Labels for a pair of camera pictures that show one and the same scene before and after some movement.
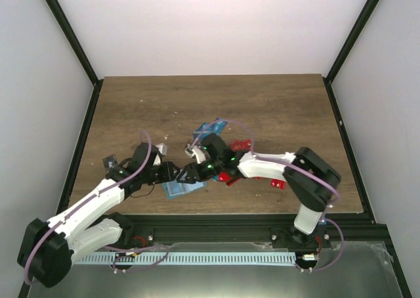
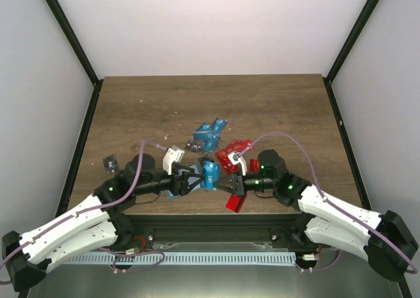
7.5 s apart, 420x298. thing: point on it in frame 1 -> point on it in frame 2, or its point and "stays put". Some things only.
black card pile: (109, 161) stays put
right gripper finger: (186, 176) -> (228, 189)
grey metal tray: (322, 270) stays put
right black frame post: (370, 6) stays put
